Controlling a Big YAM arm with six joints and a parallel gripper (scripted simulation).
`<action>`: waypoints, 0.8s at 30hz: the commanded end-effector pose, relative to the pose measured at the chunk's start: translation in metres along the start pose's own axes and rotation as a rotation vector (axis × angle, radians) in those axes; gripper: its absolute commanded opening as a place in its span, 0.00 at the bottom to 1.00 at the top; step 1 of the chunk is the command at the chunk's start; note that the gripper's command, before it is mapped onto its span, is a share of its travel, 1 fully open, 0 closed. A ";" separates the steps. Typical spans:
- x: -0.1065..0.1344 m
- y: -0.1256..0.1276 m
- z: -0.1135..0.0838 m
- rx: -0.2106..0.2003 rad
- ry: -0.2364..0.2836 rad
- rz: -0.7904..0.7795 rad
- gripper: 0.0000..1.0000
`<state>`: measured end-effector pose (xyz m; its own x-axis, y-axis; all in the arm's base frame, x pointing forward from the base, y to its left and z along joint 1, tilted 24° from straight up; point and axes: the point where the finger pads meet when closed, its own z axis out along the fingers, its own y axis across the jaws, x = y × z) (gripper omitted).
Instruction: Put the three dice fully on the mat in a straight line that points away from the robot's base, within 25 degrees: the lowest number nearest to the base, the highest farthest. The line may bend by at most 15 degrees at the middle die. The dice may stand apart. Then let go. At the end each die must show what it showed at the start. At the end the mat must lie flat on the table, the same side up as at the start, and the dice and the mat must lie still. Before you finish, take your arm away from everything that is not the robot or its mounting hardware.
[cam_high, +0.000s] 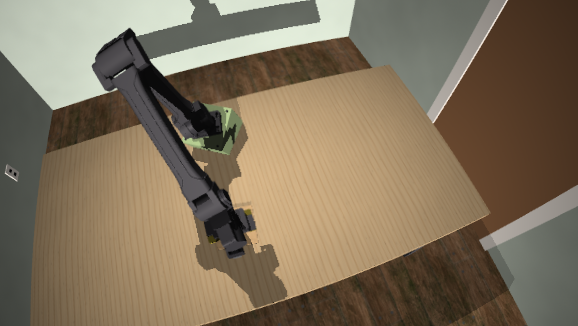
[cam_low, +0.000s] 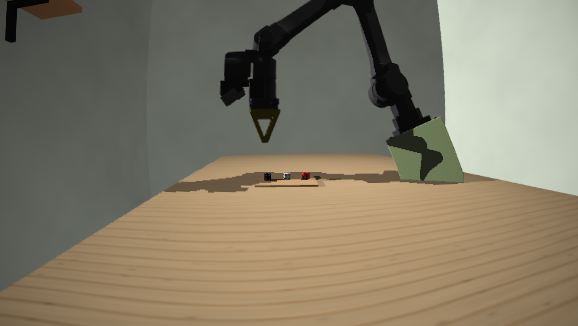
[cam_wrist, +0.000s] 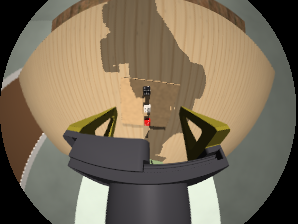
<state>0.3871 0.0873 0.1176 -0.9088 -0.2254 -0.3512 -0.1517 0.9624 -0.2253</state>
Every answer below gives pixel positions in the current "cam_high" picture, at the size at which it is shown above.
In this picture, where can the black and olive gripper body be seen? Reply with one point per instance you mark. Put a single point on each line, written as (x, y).
(243, 220)

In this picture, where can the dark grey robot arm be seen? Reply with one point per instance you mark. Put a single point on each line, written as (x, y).
(204, 196)

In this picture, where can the tan flat mat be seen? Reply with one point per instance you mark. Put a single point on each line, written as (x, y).
(251, 237)

